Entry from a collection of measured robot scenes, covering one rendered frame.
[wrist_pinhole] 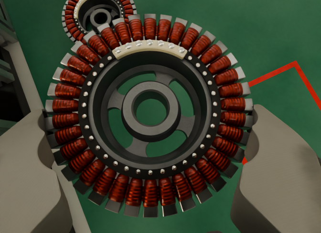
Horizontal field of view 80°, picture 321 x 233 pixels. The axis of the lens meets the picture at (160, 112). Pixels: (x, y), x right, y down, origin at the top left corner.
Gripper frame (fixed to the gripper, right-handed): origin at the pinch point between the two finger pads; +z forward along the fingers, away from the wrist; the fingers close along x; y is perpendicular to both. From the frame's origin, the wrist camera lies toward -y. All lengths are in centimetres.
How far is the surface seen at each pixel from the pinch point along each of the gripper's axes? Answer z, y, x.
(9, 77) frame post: 16.6, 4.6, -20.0
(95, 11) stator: 23.5, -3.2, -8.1
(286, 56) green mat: 20.4, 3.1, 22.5
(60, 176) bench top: 9.5, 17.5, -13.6
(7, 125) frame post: 9.0, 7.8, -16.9
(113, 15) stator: 24.6, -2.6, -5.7
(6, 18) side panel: 25.4, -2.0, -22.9
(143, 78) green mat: 18.8, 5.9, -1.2
